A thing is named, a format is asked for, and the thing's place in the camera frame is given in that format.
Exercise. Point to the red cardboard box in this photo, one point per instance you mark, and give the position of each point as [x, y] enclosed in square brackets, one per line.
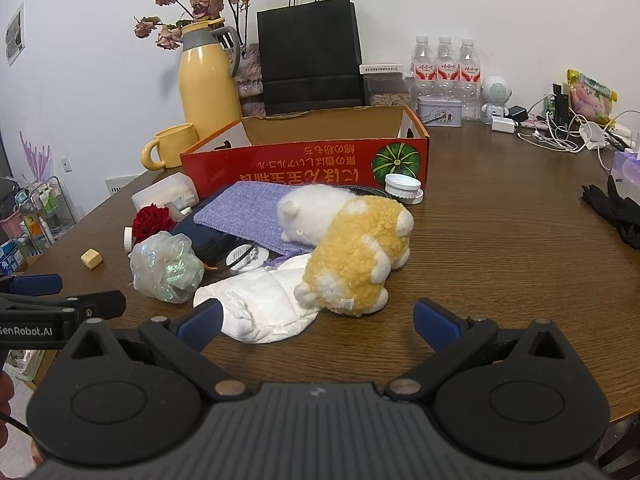
[300, 160]

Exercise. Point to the white ribbed jar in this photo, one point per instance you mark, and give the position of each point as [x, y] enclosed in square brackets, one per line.
[402, 187]

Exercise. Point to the silver metal tin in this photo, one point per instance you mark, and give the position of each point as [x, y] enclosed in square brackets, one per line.
[440, 112]

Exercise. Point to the pink knitted vase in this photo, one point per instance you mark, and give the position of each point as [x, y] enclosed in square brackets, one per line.
[250, 80]

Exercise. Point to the yellow snack packet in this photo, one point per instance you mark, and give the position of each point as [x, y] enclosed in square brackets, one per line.
[590, 97]

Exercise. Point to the white plush toy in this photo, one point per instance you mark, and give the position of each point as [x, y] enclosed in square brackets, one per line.
[310, 210]

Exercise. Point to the white charger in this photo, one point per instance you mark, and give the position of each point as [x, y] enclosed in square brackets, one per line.
[502, 125]

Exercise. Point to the black power adapter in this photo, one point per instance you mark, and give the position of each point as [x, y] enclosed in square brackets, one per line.
[520, 113]

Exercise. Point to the black electronic device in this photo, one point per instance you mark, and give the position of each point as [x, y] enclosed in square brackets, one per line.
[560, 105]

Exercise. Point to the navy zip case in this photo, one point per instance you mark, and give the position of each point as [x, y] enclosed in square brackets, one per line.
[205, 242]

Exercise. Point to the black gloves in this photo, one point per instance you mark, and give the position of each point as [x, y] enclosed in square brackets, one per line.
[612, 205]

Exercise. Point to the yellow plush toy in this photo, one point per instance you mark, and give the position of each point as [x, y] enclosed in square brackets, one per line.
[360, 255]

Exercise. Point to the small white bottle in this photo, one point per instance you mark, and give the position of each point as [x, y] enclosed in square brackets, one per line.
[129, 238]

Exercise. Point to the white panel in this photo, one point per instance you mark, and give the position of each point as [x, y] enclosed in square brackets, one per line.
[120, 183]

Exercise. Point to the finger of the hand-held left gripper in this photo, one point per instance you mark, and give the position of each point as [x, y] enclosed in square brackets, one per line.
[35, 284]
[100, 305]

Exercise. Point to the small wooden block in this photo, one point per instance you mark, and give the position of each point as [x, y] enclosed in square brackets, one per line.
[91, 258]

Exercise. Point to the white diaper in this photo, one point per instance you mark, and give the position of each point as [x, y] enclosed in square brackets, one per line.
[265, 305]

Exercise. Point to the purple tissue pack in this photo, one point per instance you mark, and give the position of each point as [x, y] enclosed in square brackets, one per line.
[627, 172]

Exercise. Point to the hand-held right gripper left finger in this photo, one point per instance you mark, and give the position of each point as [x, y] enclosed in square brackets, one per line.
[202, 322]

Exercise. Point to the black paper bag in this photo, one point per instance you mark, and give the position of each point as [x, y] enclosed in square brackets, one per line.
[310, 55]

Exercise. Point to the clear water bottle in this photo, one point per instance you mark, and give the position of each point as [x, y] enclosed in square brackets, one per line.
[469, 72]
[446, 67]
[422, 67]

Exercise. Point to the white round device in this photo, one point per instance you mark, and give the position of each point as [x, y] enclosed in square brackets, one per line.
[247, 258]

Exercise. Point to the person's left hand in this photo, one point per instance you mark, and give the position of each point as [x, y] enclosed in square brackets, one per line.
[5, 394]

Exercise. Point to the white robot figure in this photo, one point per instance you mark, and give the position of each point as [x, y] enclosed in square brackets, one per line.
[495, 91]

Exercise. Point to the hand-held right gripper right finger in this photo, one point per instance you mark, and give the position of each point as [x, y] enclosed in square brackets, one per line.
[435, 322]

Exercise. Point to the yellow mug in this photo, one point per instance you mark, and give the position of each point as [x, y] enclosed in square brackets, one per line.
[175, 147]

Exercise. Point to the translucent plastic box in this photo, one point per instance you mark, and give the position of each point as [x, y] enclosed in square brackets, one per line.
[162, 191]

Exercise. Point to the wall poster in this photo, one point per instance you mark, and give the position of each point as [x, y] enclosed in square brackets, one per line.
[15, 32]

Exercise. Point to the purple wall decal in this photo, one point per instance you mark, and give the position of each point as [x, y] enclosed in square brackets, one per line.
[35, 160]

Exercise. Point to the yellow thermos jug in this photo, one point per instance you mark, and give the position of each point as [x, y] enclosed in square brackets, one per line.
[207, 85]

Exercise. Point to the dried pink roses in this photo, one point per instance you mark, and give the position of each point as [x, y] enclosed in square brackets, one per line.
[205, 6]

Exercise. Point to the red artificial rose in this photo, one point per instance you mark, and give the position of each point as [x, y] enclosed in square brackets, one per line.
[150, 221]

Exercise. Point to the iridescent mesh pouf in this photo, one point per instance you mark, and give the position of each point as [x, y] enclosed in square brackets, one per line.
[165, 265]

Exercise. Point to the purple knitted pouch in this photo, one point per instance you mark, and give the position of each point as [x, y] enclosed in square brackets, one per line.
[240, 210]

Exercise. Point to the white wall socket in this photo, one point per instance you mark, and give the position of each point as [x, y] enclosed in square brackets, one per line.
[65, 162]

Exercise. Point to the clear seed container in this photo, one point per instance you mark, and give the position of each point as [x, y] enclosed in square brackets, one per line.
[387, 91]

